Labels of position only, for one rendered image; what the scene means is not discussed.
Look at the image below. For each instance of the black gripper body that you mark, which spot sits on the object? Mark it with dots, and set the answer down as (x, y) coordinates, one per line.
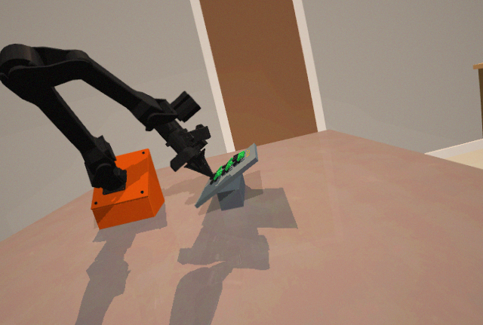
(184, 153)

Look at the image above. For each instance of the grey switch panel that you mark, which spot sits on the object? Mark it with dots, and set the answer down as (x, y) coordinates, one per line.
(228, 182)

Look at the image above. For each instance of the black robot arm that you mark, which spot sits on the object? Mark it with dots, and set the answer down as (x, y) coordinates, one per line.
(32, 73)

